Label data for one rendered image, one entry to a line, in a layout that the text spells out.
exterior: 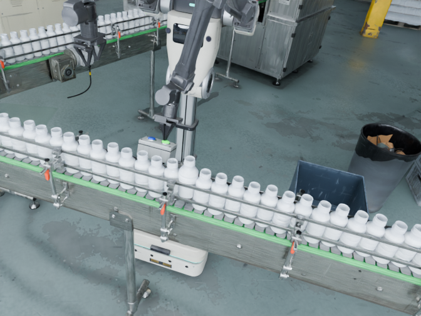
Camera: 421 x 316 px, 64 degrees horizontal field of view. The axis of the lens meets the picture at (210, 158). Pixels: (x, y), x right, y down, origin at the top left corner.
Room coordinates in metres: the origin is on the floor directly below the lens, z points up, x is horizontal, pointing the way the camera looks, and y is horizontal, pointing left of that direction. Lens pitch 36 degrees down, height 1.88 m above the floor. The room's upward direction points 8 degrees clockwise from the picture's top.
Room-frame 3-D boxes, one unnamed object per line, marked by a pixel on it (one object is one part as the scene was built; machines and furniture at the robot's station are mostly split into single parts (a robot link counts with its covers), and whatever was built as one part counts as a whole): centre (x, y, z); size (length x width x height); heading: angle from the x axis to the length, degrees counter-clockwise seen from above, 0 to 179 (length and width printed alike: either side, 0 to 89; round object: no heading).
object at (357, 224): (0.79, -0.50, 1.08); 0.06 x 0.06 x 0.17
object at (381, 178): (2.26, -1.35, 0.32); 0.45 x 0.45 x 0.64
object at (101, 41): (1.16, 0.47, 1.44); 0.07 x 0.07 x 0.09; 79
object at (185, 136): (1.59, 0.15, 0.74); 0.11 x 0.11 x 0.40; 79
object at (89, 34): (1.14, 0.47, 1.51); 0.10 x 0.07 x 0.07; 169
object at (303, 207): (0.83, -0.33, 1.08); 0.06 x 0.06 x 0.17
